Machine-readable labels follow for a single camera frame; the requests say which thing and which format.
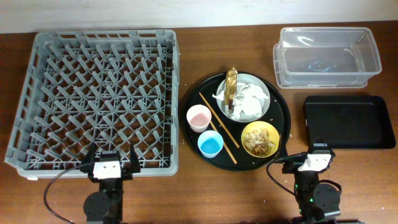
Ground gold foil wrapper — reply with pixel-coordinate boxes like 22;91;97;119
224;67;238;112

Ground black rectangular tray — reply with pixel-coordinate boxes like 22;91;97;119
303;96;396;149

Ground grey dishwasher rack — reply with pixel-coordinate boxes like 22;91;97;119
4;29;180;180

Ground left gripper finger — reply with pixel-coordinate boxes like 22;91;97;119
129;142;141;173
80;143;97;173

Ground blue cup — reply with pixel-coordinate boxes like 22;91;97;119
197;130;224;159

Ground lower wooden chopstick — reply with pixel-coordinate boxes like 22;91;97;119
210;121;237;164

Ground food scraps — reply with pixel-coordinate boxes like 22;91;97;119
243;128;275;157

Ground clear plastic bin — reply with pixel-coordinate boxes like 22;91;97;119
273;27;382;89

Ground upper wooden chopstick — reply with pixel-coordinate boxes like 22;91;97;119
199;92;240;148

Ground white napkin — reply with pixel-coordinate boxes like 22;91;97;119
212;82;269;121

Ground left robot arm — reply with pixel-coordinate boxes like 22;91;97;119
80;143;141;223

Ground round black tray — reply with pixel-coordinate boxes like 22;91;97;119
179;73;291;171

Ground pink cup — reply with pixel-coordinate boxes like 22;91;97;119
186;105;212;133

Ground yellow bowl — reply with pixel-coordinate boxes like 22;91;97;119
241;121;281;158

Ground grey round plate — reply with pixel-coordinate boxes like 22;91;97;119
216;73;271;123

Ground wooden chopstick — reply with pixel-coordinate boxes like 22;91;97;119
199;92;240;148
210;121;237;164

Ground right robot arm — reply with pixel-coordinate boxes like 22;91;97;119
282;143;342;223

